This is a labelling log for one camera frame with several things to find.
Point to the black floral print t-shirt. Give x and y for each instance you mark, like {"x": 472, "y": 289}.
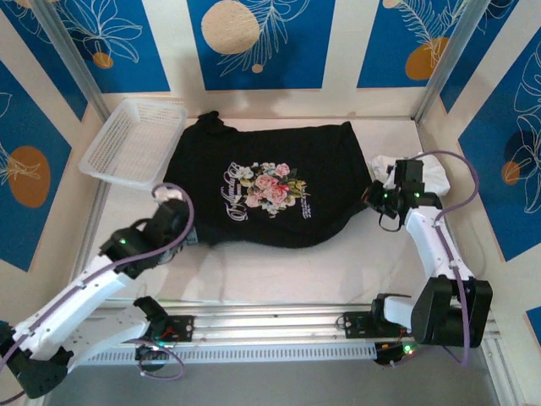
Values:
{"x": 211, "y": 160}

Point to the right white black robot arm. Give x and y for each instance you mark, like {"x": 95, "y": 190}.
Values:
{"x": 427, "y": 237}

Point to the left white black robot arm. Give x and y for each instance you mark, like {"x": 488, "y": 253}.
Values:
{"x": 76, "y": 296}

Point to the white t-shirt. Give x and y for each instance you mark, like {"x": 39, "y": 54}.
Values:
{"x": 435, "y": 177}

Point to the white table cover sheet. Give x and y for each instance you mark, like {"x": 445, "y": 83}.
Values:
{"x": 274, "y": 275}

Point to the white plastic mesh basket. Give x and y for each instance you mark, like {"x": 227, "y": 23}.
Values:
{"x": 135, "y": 139}

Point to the circuit board with green LED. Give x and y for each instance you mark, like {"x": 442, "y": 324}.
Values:
{"x": 397, "y": 352}
{"x": 154, "y": 350}

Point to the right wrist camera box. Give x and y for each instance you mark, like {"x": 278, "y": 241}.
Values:
{"x": 391, "y": 179}

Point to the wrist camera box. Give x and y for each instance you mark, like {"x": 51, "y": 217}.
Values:
{"x": 167, "y": 193}
{"x": 391, "y": 179}

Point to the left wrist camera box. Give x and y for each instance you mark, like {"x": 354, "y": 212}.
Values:
{"x": 167, "y": 193}

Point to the blue floral wall panel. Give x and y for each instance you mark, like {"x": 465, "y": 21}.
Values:
{"x": 296, "y": 63}
{"x": 486, "y": 203}
{"x": 25, "y": 127}
{"x": 380, "y": 42}
{"x": 143, "y": 63}

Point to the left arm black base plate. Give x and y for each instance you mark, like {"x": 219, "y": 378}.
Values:
{"x": 186, "y": 327}

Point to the aluminium rail frame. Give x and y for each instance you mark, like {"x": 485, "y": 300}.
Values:
{"x": 270, "y": 321}

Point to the aluminium corner post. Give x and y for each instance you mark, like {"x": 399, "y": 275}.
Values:
{"x": 444, "y": 63}
{"x": 72, "y": 55}

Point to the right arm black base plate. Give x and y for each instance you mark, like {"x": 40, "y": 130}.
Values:
{"x": 355, "y": 325}

